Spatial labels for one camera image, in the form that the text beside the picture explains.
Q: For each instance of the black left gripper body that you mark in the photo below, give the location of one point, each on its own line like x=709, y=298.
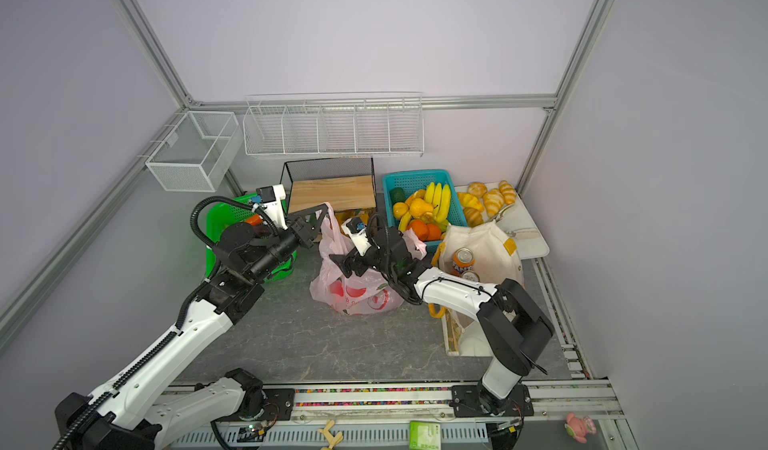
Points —
x=281, y=249

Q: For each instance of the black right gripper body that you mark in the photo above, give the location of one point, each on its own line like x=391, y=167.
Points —
x=375, y=260

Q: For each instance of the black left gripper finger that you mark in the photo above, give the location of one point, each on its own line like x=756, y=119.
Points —
x=314, y=213
x=305, y=237

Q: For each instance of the pink plastic grocery bag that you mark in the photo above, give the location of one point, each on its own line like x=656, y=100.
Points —
x=370, y=293

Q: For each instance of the orange Fanta can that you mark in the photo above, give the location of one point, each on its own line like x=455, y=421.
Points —
x=463, y=260

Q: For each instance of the cream canvas tote bag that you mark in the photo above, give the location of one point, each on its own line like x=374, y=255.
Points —
x=496, y=259

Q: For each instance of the red cola can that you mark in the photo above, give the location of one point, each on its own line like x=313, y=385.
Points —
x=470, y=276

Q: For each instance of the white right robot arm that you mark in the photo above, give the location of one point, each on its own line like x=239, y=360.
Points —
x=516, y=328

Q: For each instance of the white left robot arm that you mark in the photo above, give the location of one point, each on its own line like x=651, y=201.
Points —
x=122, y=413

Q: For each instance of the white metal food tongs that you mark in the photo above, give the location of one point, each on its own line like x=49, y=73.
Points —
x=516, y=221

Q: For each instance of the carrot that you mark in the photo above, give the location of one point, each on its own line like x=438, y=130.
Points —
x=254, y=220

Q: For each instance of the orange fruit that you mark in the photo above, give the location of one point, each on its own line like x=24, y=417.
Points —
x=434, y=232
x=420, y=229

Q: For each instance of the yellow snack packet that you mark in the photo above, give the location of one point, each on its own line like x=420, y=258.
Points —
x=363, y=214

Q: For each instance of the yellow lemon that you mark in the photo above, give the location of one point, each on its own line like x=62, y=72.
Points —
x=399, y=209

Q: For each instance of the green avocado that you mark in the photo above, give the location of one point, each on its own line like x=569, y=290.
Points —
x=397, y=195

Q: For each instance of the green plastic vegetable basket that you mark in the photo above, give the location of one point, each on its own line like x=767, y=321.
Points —
x=222, y=215

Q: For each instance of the teal plastic fruit basket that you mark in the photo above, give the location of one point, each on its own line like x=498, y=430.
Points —
x=416, y=183

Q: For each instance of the yellow banana bunch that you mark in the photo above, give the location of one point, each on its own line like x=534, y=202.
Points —
x=440, y=197

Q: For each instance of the yellow striped croissant front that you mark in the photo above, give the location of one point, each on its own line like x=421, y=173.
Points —
x=473, y=217

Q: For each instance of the yellow croissant left back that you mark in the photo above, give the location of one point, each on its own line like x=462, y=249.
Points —
x=468, y=200

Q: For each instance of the round bread roll back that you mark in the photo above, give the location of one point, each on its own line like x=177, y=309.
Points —
x=477, y=189

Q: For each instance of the small white mesh basket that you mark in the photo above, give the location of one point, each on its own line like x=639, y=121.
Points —
x=197, y=152

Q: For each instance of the striped croissant middle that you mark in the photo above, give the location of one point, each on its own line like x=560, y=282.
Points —
x=493, y=201

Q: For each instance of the striped croissant far right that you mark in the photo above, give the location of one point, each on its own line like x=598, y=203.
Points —
x=508, y=192

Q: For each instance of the white plastic tray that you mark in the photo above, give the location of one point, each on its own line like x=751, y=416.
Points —
x=527, y=249

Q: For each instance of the pink toy on floor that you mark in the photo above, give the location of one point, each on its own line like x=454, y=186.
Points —
x=579, y=428

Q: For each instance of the black wire wooden shelf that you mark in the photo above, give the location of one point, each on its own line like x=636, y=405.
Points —
x=346, y=183

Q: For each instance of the long white wire basket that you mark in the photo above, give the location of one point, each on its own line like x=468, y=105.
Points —
x=348, y=123

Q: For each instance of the green card on rail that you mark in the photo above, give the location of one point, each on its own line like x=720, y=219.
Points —
x=425, y=435

